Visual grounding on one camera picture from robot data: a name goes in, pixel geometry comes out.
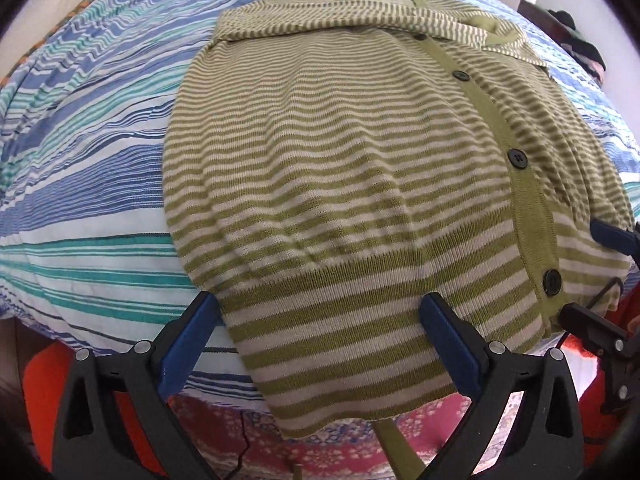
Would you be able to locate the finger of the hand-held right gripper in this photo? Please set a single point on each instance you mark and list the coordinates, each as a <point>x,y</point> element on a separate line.
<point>592,322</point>
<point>612,234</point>

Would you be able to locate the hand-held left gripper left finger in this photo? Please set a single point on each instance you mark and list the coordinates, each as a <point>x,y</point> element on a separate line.
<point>187,345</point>

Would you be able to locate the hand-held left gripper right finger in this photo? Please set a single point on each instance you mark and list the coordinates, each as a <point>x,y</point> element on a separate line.
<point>452,347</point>

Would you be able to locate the green striped cardigan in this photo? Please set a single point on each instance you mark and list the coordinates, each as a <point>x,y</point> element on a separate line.
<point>350,185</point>

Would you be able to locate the pile of clothes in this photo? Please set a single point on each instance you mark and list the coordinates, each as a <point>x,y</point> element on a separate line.
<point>580,40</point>

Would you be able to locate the patterned rug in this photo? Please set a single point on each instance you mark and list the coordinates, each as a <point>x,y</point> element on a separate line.
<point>350,440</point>

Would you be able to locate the red fleece blanket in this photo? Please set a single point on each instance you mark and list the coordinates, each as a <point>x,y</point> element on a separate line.
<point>42,380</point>

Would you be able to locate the bed with blue striped sheet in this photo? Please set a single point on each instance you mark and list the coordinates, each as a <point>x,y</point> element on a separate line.
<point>90,185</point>

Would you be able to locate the dark wooden nightstand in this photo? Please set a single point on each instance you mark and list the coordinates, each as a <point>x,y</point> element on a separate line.
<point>525,10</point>

